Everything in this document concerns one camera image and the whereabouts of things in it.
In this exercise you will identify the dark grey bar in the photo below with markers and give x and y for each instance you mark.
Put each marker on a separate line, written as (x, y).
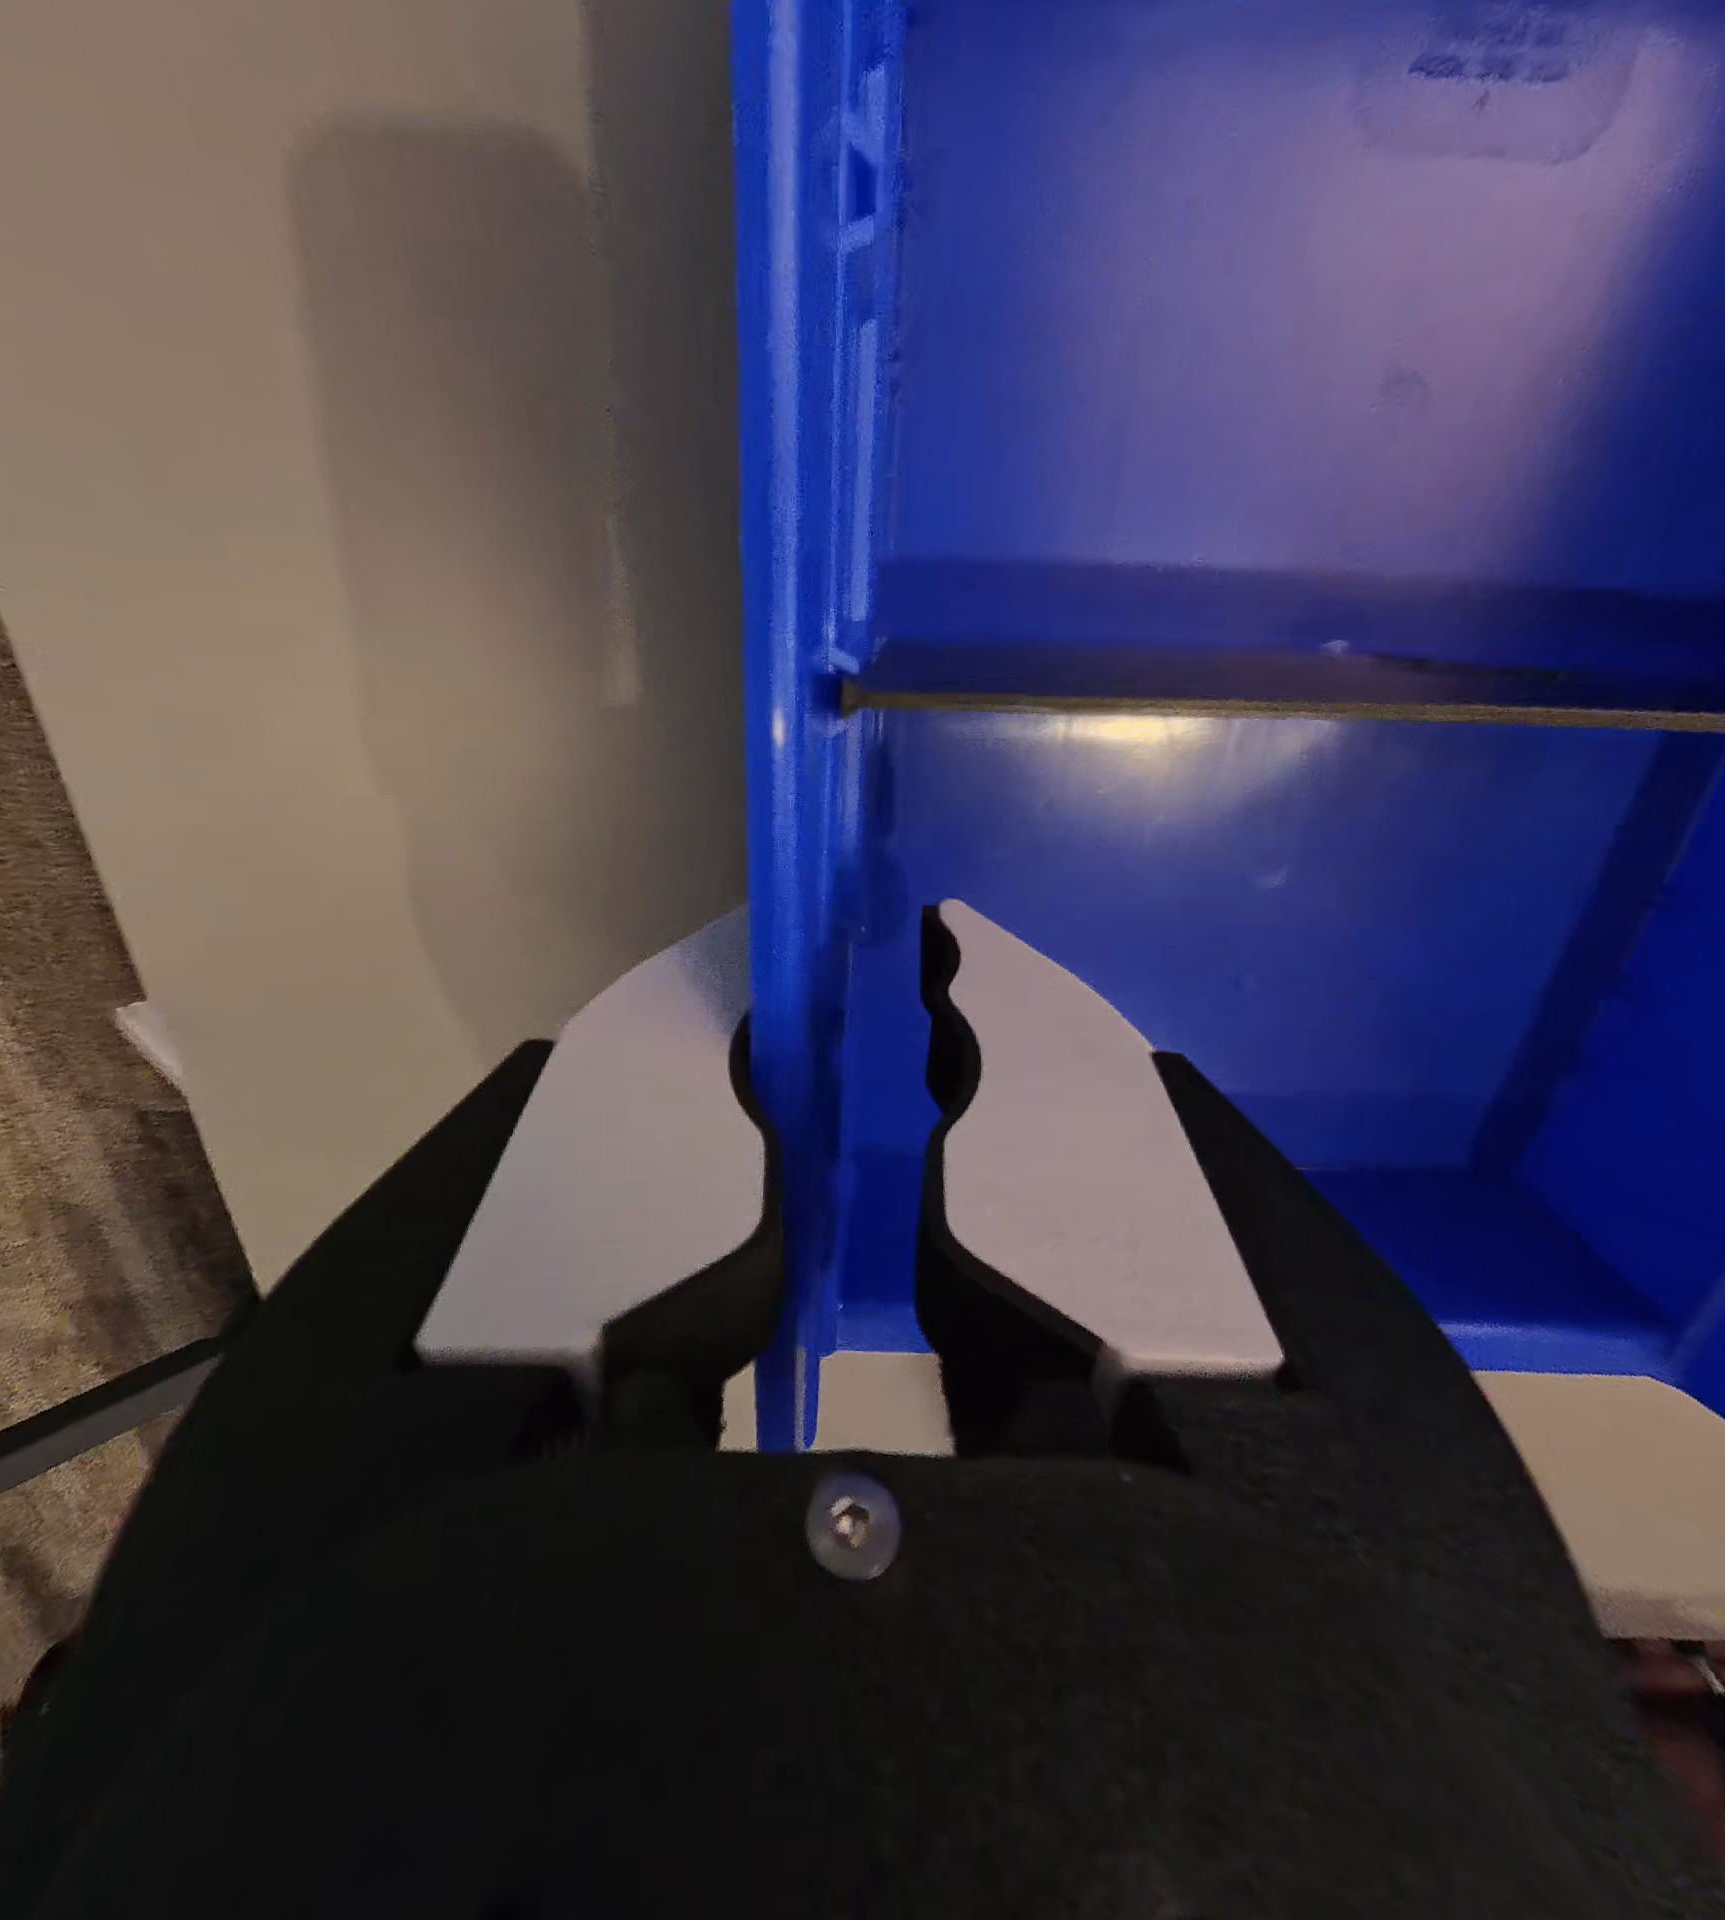
(52, 1430)

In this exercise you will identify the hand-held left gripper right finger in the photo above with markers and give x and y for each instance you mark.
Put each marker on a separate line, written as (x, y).
(1100, 1184)

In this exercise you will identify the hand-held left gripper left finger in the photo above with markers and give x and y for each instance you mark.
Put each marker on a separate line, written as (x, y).
(606, 1170)

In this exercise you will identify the blue bin with divider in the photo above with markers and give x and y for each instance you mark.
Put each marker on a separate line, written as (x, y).
(1252, 375)

